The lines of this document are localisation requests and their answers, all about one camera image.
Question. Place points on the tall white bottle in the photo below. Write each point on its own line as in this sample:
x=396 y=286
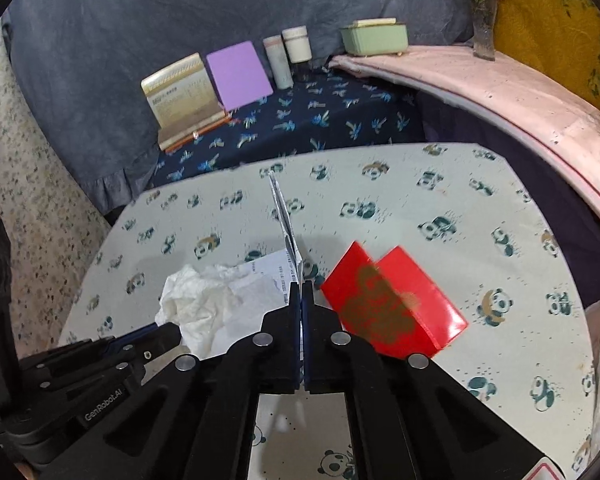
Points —
x=277 y=57

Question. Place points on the gold desk calendar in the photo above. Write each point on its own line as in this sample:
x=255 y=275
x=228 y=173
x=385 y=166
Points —
x=184 y=102

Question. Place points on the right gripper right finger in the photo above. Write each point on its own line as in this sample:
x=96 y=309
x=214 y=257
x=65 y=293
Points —
x=408 y=418

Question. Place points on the mint green tissue box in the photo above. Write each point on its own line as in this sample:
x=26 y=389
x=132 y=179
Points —
x=374 y=36

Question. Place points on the white jar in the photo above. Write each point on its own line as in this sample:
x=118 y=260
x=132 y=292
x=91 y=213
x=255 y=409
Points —
x=297 y=44

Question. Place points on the navy floral cloth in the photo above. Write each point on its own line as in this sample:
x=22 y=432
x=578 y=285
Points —
x=330 y=110

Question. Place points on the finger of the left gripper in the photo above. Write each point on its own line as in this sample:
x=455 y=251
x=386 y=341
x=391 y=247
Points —
x=72 y=363

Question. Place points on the red gold envelope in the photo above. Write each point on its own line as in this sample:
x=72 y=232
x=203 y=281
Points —
x=392 y=303

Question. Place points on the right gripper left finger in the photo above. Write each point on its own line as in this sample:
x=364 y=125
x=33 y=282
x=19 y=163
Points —
x=195 y=419

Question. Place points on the white paper leaflet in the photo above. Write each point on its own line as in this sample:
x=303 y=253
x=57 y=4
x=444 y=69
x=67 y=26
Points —
x=283 y=218

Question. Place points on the purple notebook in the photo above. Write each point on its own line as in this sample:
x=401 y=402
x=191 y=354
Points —
x=238 y=75

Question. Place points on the yellow draped cloth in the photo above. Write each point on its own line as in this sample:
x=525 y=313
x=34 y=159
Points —
x=540 y=34

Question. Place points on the white tissue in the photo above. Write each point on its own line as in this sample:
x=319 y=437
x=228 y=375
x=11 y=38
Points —
x=217 y=306

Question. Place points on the blue grey draped cloth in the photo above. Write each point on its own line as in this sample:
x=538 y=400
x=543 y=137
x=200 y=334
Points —
x=79 y=65

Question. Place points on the pink shelf cloth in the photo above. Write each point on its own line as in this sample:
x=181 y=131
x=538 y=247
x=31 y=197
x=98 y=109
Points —
x=542 y=115

